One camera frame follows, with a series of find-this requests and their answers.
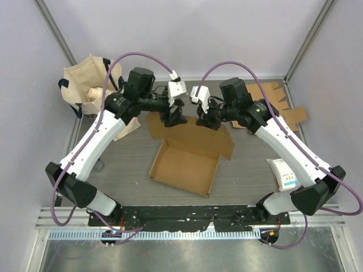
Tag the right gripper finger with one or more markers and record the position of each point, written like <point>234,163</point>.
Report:
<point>203,120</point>
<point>214,123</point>

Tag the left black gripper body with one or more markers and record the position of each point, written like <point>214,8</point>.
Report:
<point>173,113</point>

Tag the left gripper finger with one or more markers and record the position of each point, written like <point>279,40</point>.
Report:
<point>179,118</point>
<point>168,119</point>

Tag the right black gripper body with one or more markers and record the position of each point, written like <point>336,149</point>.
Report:
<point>215,110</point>

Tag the large brown cardboard box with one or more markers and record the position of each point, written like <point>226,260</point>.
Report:
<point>189,154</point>

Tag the white plastic packet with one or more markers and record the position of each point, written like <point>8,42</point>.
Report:
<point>285,177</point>

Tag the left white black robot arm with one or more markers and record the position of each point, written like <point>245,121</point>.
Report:
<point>69,176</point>

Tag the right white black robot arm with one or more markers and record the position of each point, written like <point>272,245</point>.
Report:
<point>317,179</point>

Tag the cream bottle in bag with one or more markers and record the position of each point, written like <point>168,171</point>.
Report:
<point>95,93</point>

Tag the red bull can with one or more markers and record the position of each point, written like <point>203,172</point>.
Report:
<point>99,165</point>

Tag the beige canvas tote bag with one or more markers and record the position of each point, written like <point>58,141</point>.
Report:
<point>77,81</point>

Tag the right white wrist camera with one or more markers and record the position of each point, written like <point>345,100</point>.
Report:
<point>201,97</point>

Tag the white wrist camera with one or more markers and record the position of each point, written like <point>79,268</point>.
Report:
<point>176,88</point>
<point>201,97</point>

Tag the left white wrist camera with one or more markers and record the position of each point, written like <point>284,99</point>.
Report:
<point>176,88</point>

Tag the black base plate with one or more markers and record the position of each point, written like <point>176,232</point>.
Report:
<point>226,218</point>

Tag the left aluminium frame post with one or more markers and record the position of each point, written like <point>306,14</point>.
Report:
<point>53,27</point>

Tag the aluminium frame post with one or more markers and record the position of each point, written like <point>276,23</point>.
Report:
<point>53,27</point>
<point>322,15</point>

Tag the right aluminium frame post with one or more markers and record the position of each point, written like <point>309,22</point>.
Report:
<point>322,15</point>

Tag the slotted cable duct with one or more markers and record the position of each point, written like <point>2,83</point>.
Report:
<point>103,234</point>

